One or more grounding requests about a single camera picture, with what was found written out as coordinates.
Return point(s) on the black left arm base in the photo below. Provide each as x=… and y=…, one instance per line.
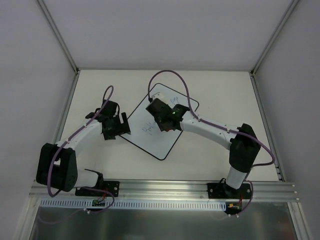
x=99, y=190

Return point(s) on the aluminium corner post left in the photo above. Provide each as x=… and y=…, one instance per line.
x=57, y=34

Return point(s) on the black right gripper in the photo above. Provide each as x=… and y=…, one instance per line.
x=155, y=110

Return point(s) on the aluminium corner post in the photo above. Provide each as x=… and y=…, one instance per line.
x=275, y=34
x=57, y=34

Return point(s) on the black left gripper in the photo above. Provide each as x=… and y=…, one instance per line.
x=116, y=130

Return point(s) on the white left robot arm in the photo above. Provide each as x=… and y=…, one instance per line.
x=57, y=164

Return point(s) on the white slotted cable duct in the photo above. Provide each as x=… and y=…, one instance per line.
x=133, y=204

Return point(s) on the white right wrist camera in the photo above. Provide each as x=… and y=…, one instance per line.
x=159, y=96

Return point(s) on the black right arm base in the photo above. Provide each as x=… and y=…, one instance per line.
x=220, y=190

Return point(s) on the white whiteboard black frame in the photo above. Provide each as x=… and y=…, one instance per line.
x=150, y=128

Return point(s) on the aluminium front rail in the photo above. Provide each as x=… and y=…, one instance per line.
x=180, y=190

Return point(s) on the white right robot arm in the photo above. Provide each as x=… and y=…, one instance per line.
x=239, y=141

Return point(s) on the aluminium corner post right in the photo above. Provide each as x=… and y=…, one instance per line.
x=275, y=34

